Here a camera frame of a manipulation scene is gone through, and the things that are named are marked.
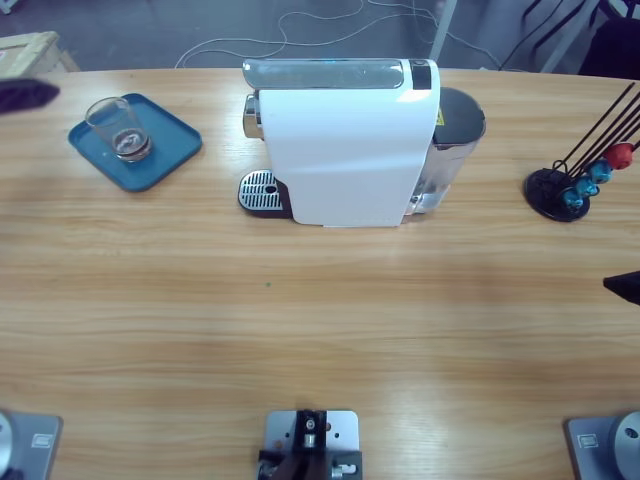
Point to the blue square plastic tray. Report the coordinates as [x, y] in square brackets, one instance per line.
[170, 145]

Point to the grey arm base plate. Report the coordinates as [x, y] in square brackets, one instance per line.
[35, 440]
[595, 442]

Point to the white capsule coffee machine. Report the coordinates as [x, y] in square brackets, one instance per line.
[345, 150]

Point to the water tank with black lid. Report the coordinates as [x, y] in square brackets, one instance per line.
[457, 120]

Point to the black capsule holder with rods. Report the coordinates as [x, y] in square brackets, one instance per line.
[542, 190]

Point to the red coffee capsule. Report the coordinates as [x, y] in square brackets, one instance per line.
[621, 155]

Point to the white metal table leg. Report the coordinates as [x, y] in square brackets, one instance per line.
[442, 30]

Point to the clear glass cup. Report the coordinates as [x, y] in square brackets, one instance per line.
[120, 130]

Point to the light wooden crate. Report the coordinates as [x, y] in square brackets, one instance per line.
[30, 52]

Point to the black drip tray silver grille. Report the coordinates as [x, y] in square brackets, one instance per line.
[260, 192]

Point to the blue coffee capsule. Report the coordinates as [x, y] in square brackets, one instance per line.
[571, 200]
[586, 188]
[600, 172]

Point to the white slanted metal bar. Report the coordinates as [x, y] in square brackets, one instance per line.
[570, 37]

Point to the black chair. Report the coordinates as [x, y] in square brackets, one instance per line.
[615, 50]

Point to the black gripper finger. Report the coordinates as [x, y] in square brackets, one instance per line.
[25, 94]
[627, 286]

